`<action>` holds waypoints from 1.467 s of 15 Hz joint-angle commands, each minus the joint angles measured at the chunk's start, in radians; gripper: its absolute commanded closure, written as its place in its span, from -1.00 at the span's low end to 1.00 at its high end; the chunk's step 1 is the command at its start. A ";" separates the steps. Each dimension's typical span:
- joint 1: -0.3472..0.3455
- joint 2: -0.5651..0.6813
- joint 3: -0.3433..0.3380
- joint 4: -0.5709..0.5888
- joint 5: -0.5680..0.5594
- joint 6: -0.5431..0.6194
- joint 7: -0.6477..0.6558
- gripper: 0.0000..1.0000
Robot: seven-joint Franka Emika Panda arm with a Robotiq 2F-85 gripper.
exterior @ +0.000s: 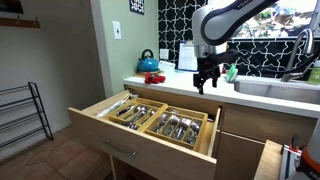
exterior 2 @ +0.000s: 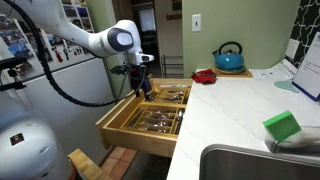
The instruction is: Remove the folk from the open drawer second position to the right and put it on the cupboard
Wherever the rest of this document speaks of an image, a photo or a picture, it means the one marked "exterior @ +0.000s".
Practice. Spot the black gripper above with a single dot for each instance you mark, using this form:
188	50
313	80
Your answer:
207	65

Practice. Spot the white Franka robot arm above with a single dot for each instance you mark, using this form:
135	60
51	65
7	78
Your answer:
216	23

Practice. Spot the light wooden kitchen drawer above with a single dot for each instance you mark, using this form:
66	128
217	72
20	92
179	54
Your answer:
133	150

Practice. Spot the green sponge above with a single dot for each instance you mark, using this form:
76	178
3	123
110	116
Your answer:
232	74

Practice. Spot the blue clipboard with paper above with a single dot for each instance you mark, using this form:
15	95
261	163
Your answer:
186	56

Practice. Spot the wooden cutlery tray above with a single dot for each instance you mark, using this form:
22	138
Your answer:
200	116
160	107

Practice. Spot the white paper sheet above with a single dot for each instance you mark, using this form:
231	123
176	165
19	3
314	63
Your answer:
167	66

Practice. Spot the wooden trivet board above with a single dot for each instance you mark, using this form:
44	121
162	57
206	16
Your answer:
158	72

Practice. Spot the red cloth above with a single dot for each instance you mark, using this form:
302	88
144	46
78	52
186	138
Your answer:
155	78

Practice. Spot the blue tea kettle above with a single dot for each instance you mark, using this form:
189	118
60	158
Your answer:
148	64

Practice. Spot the stainless steel sink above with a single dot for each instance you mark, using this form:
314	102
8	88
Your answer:
276	90

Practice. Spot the wooden base cabinet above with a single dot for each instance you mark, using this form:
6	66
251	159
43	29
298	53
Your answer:
243	146

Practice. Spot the steel kitchen faucet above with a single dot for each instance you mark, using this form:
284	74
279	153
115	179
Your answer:
295	53

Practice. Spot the kitchen window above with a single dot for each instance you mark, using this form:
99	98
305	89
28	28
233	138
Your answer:
283	20

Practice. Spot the clear plastic wrapped bundle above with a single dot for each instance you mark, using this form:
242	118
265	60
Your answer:
110	108

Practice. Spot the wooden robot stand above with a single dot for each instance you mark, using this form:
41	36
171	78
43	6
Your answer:
268	163

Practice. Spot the green soap bottle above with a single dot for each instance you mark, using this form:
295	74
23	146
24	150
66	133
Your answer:
314	74

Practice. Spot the black metal shoe rack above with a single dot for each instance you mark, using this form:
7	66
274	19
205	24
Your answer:
36	100

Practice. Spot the dark framed picture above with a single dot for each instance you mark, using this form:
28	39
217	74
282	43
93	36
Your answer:
10	6

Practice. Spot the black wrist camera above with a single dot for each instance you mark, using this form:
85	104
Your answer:
230	56

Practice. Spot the white wall outlet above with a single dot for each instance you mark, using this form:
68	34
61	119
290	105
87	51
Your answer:
164	54

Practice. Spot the patterned framed wall picture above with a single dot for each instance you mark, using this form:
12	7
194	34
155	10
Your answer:
137	6

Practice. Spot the white light switch plate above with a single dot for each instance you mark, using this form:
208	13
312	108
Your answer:
116	30

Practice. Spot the grey metal mounting bracket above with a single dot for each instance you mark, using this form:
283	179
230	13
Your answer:
289	163

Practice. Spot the wooden coat hook rail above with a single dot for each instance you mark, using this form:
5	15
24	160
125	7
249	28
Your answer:
20	22

